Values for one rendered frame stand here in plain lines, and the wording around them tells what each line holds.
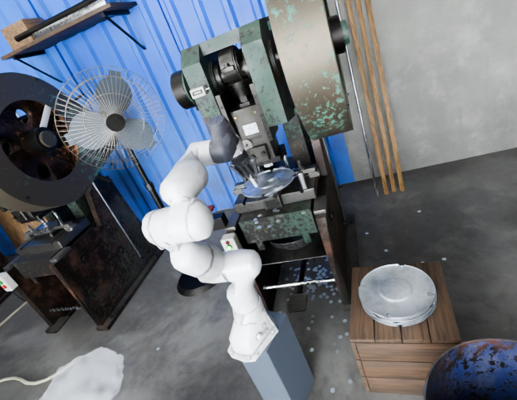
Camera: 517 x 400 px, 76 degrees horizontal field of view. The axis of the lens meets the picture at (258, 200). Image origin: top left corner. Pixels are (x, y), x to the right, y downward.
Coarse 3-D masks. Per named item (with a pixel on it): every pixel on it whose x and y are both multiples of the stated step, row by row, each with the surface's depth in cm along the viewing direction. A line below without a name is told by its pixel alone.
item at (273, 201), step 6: (276, 192) 160; (252, 198) 163; (258, 198) 160; (264, 198) 158; (270, 198) 157; (276, 198) 171; (264, 204) 174; (270, 204) 173; (276, 204) 172; (282, 204) 172
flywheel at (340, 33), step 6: (330, 18) 138; (336, 18) 136; (330, 24) 137; (336, 24) 136; (342, 24) 138; (336, 30) 136; (342, 30) 138; (336, 36) 137; (342, 36) 137; (348, 36) 139; (336, 42) 138; (342, 42) 138; (348, 42) 141; (336, 48) 140; (342, 48) 141; (336, 54) 144
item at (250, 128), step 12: (240, 108) 162; (252, 108) 158; (240, 120) 162; (252, 120) 161; (240, 132) 165; (252, 132) 164; (264, 132) 163; (252, 144) 167; (264, 144) 164; (276, 144) 174; (252, 156) 166; (264, 156) 166
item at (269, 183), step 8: (280, 168) 182; (288, 168) 177; (264, 176) 181; (272, 176) 175; (280, 176) 173; (288, 176) 170; (248, 184) 179; (264, 184) 170; (272, 184) 167; (280, 184) 165; (288, 184) 162; (248, 192) 170; (256, 192) 167; (264, 192) 164; (272, 192) 159
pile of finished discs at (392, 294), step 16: (384, 272) 145; (400, 272) 142; (416, 272) 139; (368, 288) 140; (384, 288) 137; (400, 288) 134; (416, 288) 132; (432, 288) 130; (368, 304) 134; (384, 304) 131; (400, 304) 128; (416, 304) 126; (432, 304) 125; (384, 320) 127; (400, 320) 124; (416, 320) 124
